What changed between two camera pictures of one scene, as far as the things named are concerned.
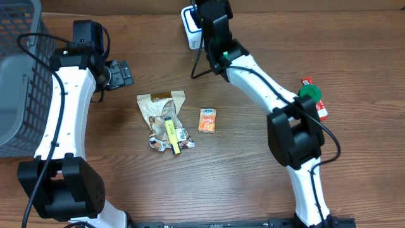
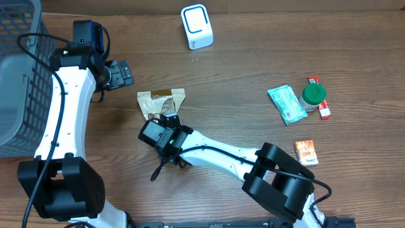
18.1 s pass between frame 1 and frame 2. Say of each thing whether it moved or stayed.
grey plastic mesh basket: stayed
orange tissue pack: moved
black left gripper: stayed
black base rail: stayed
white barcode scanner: stayed
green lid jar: moved
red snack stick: moved
